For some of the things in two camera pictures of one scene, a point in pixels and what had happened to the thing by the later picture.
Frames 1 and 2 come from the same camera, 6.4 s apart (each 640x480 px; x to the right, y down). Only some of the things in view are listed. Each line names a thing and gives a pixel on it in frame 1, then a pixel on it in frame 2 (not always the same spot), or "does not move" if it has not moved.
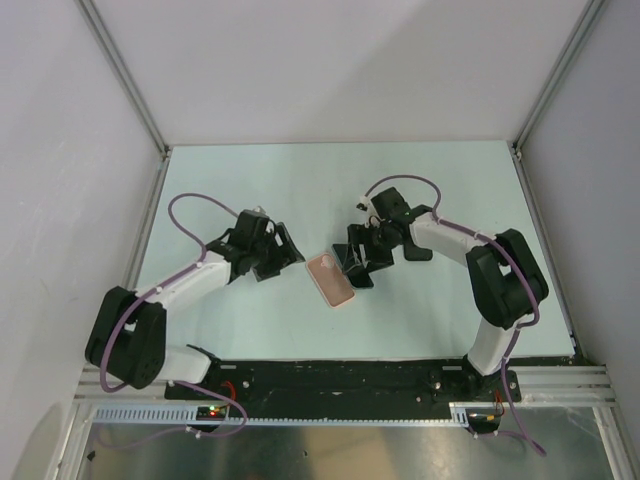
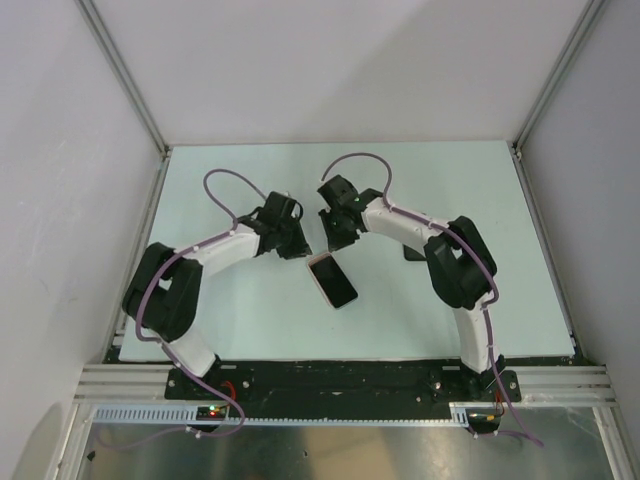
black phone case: [414, 253] does not move
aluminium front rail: [91, 392] does not move
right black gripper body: [384, 243] -> [337, 233]
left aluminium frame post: [113, 54] does not move
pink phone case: [331, 280] does not move
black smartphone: [355, 271] -> [335, 284]
